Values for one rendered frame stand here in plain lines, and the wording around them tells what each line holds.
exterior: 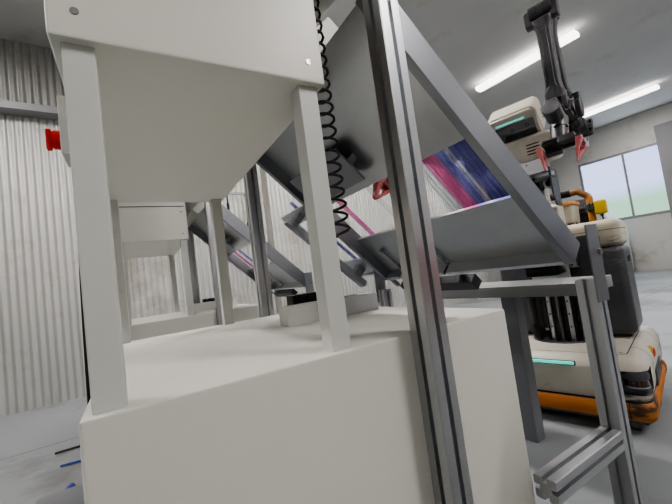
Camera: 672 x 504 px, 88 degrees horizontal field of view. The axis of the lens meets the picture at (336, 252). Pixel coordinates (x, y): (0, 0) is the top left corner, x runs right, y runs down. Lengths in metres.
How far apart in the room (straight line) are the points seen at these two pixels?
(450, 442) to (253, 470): 0.27
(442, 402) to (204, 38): 0.57
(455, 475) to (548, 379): 1.23
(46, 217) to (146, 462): 3.45
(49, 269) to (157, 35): 3.32
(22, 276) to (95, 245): 3.33
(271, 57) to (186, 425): 0.46
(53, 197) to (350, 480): 3.57
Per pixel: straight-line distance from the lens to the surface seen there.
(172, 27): 0.52
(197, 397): 0.43
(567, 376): 1.76
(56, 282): 3.73
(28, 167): 3.93
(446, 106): 0.73
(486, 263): 1.09
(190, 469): 0.45
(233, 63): 0.52
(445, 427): 0.57
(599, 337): 0.96
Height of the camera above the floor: 0.72
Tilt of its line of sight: 4 degrees up
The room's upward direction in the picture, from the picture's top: 8 degrees counter-clockwise
